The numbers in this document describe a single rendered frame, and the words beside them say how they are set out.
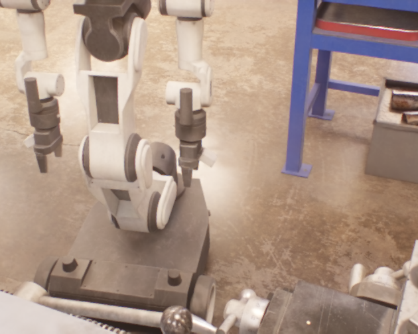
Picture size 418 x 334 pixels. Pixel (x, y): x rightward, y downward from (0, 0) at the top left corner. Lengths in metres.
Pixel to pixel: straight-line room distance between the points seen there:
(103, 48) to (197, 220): 0.80
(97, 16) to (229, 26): 2.36
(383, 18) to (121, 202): 1.19
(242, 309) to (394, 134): 1.79
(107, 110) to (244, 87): 1.61
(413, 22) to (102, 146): 1.27
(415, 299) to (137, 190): 1.16
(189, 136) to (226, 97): 1.50
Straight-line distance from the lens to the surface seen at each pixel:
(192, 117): 1.53
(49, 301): 0.73
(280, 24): 3.83
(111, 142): 1.58
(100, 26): 1.51
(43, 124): 1.70
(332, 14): 2.32
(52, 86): 1.65
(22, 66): 1.67
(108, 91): 1.59
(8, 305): 0.60
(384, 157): 2.52
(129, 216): 1.86
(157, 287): 1.81
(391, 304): 0.92
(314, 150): 2.68
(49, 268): 1.96
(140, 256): 1.97
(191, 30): 1.47
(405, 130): 2.44
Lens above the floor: 1.61
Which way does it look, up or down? 40 degrees down
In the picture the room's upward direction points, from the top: 3 degrees counter-clockwise
